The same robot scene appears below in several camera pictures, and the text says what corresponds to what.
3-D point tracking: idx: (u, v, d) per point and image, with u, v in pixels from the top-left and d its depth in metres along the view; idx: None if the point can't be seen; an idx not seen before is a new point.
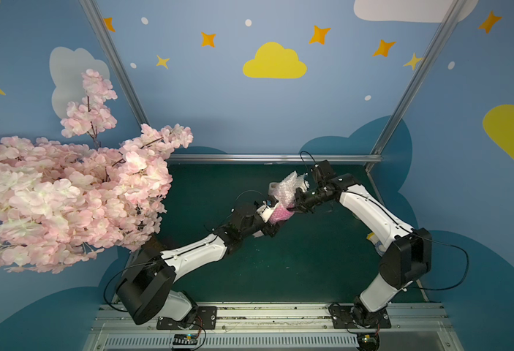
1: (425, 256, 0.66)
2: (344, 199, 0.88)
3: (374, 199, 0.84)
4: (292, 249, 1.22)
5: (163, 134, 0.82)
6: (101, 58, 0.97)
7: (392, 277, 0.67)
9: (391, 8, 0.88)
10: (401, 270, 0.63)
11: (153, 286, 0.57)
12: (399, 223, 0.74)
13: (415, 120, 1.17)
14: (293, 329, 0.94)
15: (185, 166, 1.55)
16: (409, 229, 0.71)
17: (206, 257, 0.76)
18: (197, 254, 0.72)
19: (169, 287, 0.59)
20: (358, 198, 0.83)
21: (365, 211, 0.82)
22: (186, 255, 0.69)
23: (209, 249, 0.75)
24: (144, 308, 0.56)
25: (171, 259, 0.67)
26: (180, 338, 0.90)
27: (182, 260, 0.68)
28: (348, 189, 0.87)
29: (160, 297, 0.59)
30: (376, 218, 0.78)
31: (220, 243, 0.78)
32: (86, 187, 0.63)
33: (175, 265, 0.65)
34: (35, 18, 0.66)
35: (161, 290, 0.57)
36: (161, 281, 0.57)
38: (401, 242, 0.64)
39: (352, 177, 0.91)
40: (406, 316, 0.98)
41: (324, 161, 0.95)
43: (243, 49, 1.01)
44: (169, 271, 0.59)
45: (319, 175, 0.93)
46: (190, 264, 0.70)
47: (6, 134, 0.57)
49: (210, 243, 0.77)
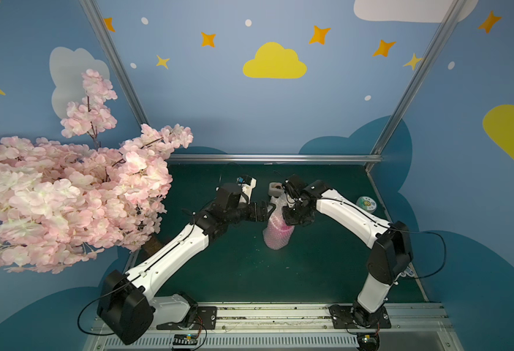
1: (406, 248, 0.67)
2: (321, 207, 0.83)
3: (349, 202, 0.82)
4: (292, 249, 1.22)
5: (163, 134, 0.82)
6: (101, 58, 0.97)
7: (381, 274, 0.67)
9: (391, 8, 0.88)
10: (387, 268, 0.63)
11: (126, 312, 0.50)
12: (376, 221, 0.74)
13: (415, 120, 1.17)
14: (293, 329, 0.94)
15: (185, 167, 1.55)
16: (387, 224, 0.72)
17: (185, 257, 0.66)
18: (172, 259, 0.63)
19: (145, 306, 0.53)
20: (334, 203, 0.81)
21: (343, 216, 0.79)
22: (156, 266, 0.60)
23: (185, 247, 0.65)
24: (128, 332, 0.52)
25: (140, 277, 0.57)
26: (180, 338, 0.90)
27: (153, 274, 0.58)
28: (322, 195, 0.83)
29: (142, 317, 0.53)
30: (355, 219, 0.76)
31: (198, 235, 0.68)
32: (86, 187, 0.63)
33: (145, 284, 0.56)
34: (34, 17, 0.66)
35: (137, 315, 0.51)
36: (131, 307, 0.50)
38: (383, 240, 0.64)
39: (324, 183, 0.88)
40: (406, 316, 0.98)
41: (292, 175, 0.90)
43: (243, 49, 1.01)
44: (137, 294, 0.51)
45: (292, 189, 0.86)
46: (165, 273, 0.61)
47: (6, 134, 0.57)
49: (184, 239, 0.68)
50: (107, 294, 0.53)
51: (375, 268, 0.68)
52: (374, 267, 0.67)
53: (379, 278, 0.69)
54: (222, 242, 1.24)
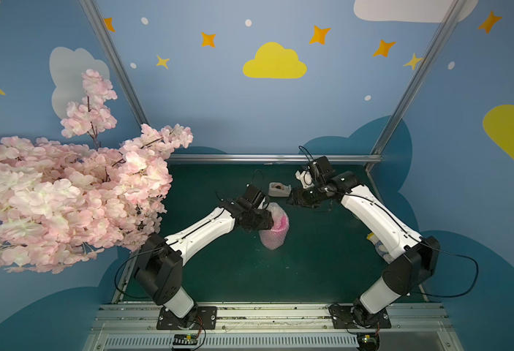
1: (431, 265, 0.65)
2: (347, 202, 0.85)
3: (379, 204, 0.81)
4: (291, 249, 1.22)
5: (163, 134, 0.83)
6: (101, 58, 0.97)
7: (396, 282, 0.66)
9: (391, 8, 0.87)
10: (407, 281, 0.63)
11: (164, 271, 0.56)
12: (408, 232, 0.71)
13: (415, 119, 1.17)
14: (293, 329, 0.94)
15: (185, 167, 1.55)
16: (418, 238, 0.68)
17: (213, 234, 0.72)
18: (203, 232, 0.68)
19: (180, 268, 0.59)
20: (365, 202, 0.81)
21: (369, 216, 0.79)
22: (191, 237, 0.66)
23: (215, 224, 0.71)
24: (161, 291, 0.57)
25: (177, 243, 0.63)
26: (180, 338, 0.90)
27: (189, 243, 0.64)
28: (352, 191, 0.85)
29: (175, 280, 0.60)
30: (384, 225, 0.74)
31: (227, 216, 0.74)
32: (86, 187, 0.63)
33: (182, 249, 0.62)
34: (34, 17, 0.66)
35: (172, 275, 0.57)
36: (169, 266, 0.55)
38: (412, 254, 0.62)
39: (355, 177, 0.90)
40: (406, 316, 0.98)
41: (321, 159, 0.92)
43: (243, 48, 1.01)
44: (175, 256, 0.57)
45: (318, 173, 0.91)
46: (197, 244, 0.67)
47: (6, 134, 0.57)
49: (215, 218, 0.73)
50: (147, 255, 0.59)
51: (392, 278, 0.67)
52: (390, 275, 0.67)
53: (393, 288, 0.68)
54: (222, 241, 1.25)
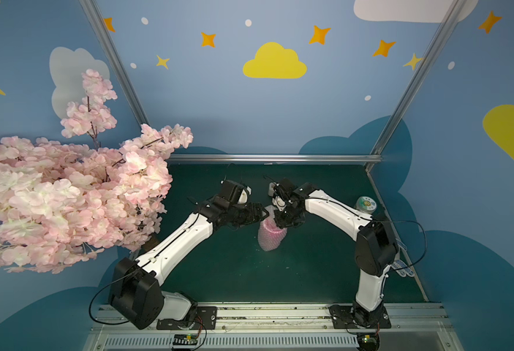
1: (391, 239, 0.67)
2: (309, 207, 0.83)
3: (335, 199, 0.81)
4: (291, 249, 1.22)
5: (163, 134, 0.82)
6: (101, 58, 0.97)
7: (368, 265, 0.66)
9: (392, 8, 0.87)
10: (373, 257, 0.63)
11: (140, 295, 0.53)
12: (360, 214, 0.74)
13: (415, 119, 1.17)
14: (293, 329, 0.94)
15: (186, 167, 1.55)
16: (369, 217, 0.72)
17: (190, 243, 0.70)
18: (178, 246, 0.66)
19: (157, 289, 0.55)
20: (321, 202, 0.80)
21: (330, 214, 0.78)
22: (166, 252, 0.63)
23: (191, 235, 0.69)
24: (142, 315, 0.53)
25: (150, 263, 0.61)
26: (180, 338, 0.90)
27: (162, 260, 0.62)
28: (309, 195, 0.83)
29: (156, 300, 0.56)
30: (340, 216, 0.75)
31: (202, 222, 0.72)
32: (86, 187, 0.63)
33: (156, 268, 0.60)
34: (33, 17, 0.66)
35: (150, 297, 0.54)
36: (145, 290, 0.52)
38: (366, 230, 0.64)
39: (311, 184, 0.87)
40: (406, 316, 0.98)
41: (283, 178, 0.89)
43: (243, 49, 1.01)
44: (150, 278, 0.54)
45: (282, 191, 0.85)
46: (173, 259, 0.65)
47: (6, 134, 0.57)
49: (190, 227, 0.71)
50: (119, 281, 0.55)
51: (363, 260, 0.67)
52: (362, 259, 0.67)
53: (368, 270, 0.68)
54: (222, 242, 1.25)
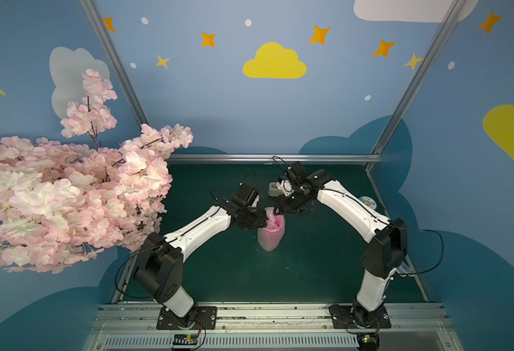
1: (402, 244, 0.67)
2: (322, 197, 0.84)
3: (351, 194, 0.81)
4: (291, 249, 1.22)
5: (163, 134, 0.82)
6: (101, 58, 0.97)
7: (374, 267, 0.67)
9: (391, 8, 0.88)
10: (382, 262, 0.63)
11: (164, 268, 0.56)
12: (377, 216, 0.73)
13: (415, 119, 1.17)
14: (293, 329, 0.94)
15: (186, 167, 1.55)
16: (387, 220, 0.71)
17: (210, 232, 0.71)
18: (202, 229, 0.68)
19: (180, 265, 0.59)
20: (336, 194, 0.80)
21: (344, 208, 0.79)
22: (191, 234, 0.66)
23: (212, 222, 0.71)
24: (164, 288, 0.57)
25: (176, 240, 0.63)
26: (180, 338, 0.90)
27: (188, 239, 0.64)
28: (324, 186, 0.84)
29: (175, 276, 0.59)
30: (356, 213, 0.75)
31: (224, 213, 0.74)
32: (86, 187, 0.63)
33: (182, 246, 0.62)
34: (34, 17, 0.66)
35: (173, 271, 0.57)
36: (171, 263, 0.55)
38: (382, 235, 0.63)
39: (327, 172, 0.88)
40: (406, 316, 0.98)
41: (295, 161, 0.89)
43: (243, 49, 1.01)
44: (176, 253, 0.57)
45: (294, 177, 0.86)
46: (196, 240, 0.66)
47: (6, 134, 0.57)
49: (212, 215, 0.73)
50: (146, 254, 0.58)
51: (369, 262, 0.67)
52: (369, 260, 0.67)
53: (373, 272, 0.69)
54: (222, 242, 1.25)
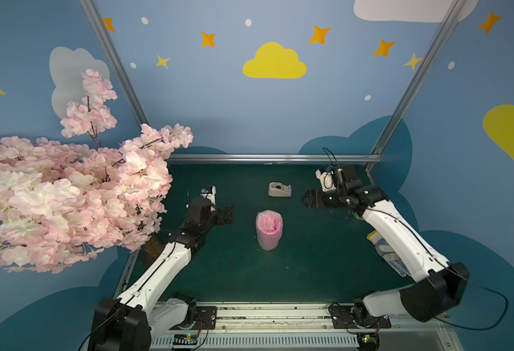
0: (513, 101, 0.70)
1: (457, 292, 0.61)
2: (370, 216, 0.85)
3: (403, 222, 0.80)
4: (291, 249, 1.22)
5: (163, 134, 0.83)
6: (101, 58, 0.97)
7: (418, 308, 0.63)
9: (392, 7, 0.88)
10: (430, 306, 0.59)
11: (126, 334, 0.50)
12: (433, 255, 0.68)
13: (415, 119, 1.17)
14: (293, 329, 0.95)
15: (185, 167, 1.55)
16: (445, 262, 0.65)
17: (171, 272, 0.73)
18: (159, 276, 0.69)
19: (145, 324, 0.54)
20: (388, 219, 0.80)
21: (393, 233, 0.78)
22: (148, 285, 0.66)
23: (171, 263, 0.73)
24: None
25: (134, 297, 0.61)
26: (180, 338, 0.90)
27: (146, 292, 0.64)
28: (376, 206, 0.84)
29: (142, 336, 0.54)
30: (407, 245, 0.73)
31: (181, 249, 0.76)
32: (86, 187, 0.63)
33: (142, 301, 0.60)
34: (34, 18, 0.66)
35: (137, 334, 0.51)
36: (133, 325, 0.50)
38: (436, 278, 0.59)
39: (379, 189, 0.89)
40: (405, 316, 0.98)
41: (349, 165, 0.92)
43: (243, 49, 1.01)
44: (137, 312, 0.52)
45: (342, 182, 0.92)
46: (156, 289, 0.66)
47: (6, 134, 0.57)
49: (169, 256, 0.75)
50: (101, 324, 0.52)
51: (413, 301, 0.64)
52: (412, 299, 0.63)
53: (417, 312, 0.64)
54: (222, 241, 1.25)
